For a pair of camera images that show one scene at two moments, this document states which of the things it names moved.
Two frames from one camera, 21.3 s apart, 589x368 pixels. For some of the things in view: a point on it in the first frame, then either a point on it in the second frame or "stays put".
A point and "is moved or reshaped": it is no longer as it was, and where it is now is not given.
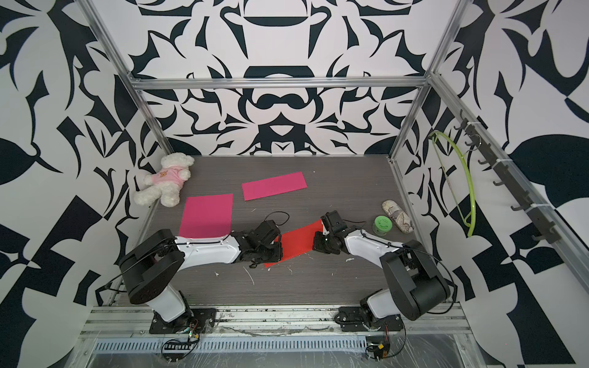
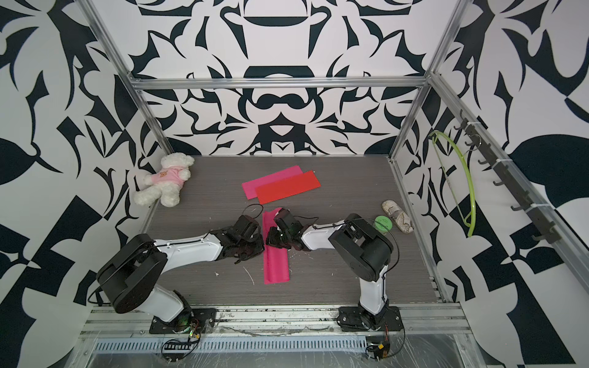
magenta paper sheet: (207, 217) to (276, 262)
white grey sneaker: (398, 216) stays put
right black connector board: (381, 351) stays put
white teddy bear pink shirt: (165, 184) stays put
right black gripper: (317, 244) to (270, 241)
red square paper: (297, 241) is moved or reshaped
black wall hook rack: (547, 230) stays put
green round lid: (382, 225) stays put
